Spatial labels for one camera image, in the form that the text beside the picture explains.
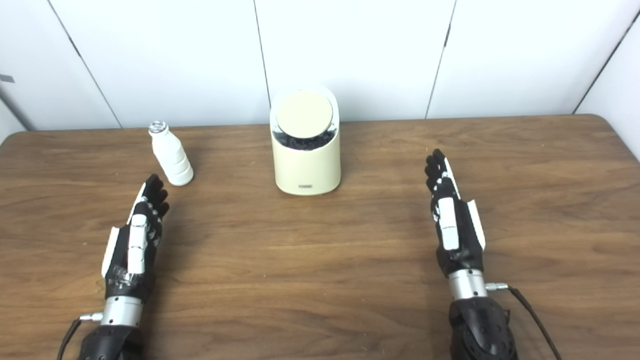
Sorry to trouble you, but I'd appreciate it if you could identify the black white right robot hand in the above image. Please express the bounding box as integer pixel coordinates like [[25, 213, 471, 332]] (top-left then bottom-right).
[[424, 148, 486, 278]]

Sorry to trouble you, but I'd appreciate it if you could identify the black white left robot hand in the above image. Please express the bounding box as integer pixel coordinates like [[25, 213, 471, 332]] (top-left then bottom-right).
[[101, 174, 170, 303]]

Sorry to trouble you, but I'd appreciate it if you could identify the small white plastic bottle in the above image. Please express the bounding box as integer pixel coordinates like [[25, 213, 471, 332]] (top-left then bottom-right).
[[148, 120, 194, 187]]

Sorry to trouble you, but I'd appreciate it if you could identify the cream-colored bin with round lid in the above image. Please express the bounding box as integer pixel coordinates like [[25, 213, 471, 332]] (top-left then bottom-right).
[[269, 84, 342, 196]]

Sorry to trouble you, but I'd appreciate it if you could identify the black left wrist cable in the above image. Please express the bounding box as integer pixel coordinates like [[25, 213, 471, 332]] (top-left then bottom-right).
[[56, 312, 104, 360]]

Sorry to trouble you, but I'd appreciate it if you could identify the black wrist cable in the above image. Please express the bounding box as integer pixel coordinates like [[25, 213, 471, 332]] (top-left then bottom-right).
[[56, 312, 104, 360], [486, 282, 563, 360]]

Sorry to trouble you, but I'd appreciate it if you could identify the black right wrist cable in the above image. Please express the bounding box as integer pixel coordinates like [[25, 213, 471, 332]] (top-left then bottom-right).
[[486, 282, 563, 360]]

